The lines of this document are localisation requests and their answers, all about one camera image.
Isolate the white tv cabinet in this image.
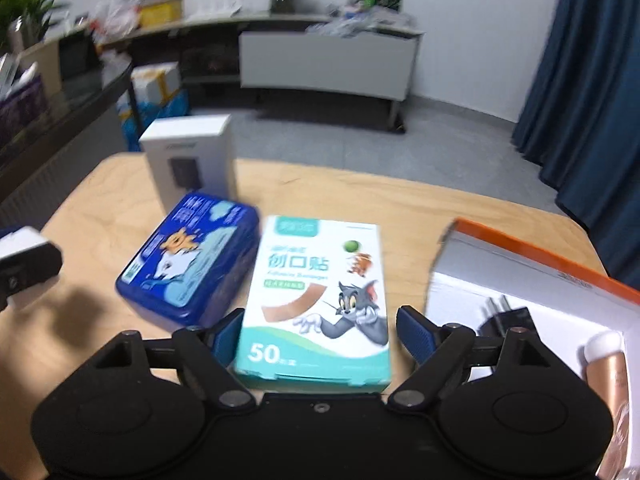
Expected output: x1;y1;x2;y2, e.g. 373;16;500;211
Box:
103;13;423;133

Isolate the black round table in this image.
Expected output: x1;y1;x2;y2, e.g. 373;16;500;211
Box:
0;34;136;221

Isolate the orange white box lid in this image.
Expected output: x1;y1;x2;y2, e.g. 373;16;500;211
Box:
425;219;639;479

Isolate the white router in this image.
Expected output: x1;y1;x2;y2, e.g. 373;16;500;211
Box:
182;0;243;20

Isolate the yellow box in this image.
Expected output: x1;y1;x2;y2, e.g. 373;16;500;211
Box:
139;0;182;29

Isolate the teal bandage box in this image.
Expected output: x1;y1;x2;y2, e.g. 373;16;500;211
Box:
233;216;392;392

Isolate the purple tray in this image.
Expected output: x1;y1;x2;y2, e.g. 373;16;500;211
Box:
0;75;49;146

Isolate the left potted plant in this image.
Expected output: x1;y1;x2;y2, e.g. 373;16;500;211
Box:
1;0;70;54

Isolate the white charger box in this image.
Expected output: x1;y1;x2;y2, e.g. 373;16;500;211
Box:
140;114;238;211

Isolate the blue tin box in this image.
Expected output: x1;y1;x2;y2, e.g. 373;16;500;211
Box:
115;192;260;332

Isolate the blue curtain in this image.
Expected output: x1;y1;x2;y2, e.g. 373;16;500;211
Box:
512;0;639;288

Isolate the black power adapter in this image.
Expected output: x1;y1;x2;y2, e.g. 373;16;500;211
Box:
478;296;538;350

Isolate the white yellow carton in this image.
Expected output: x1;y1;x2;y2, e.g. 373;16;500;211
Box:
131;62;181;106

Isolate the white plastic bag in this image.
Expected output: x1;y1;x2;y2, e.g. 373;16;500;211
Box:
91;0;142;41

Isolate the bronze bottle white cap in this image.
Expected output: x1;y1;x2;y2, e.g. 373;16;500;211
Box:
582;330;629;432

